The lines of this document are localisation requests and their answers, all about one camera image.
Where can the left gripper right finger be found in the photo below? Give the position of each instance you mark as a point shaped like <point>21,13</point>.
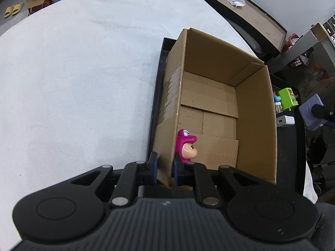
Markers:
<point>197,176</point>

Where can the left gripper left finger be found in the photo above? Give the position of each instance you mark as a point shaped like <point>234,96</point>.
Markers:
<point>134,175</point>

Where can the pink hooded figurine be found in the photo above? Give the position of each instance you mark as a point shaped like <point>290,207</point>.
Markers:
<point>185,145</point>

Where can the brown cardboard box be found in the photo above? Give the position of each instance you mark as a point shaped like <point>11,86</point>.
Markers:
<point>218,99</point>

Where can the white power adapter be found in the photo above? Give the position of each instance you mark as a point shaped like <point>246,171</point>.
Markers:
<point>285,121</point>

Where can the green box toy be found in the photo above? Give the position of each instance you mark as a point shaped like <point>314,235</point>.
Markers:
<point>288,99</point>

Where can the purple box toy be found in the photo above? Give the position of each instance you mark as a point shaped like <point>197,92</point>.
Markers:
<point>311,122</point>

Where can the blue creature beer mug figurine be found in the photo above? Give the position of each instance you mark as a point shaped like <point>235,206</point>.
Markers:
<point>277,103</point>

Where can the black tray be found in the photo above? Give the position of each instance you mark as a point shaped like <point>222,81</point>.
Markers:
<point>290,140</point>

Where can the black framed board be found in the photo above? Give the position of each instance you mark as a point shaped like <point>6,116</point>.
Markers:
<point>263,34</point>

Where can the yellow slippers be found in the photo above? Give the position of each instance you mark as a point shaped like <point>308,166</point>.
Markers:
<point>13,10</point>

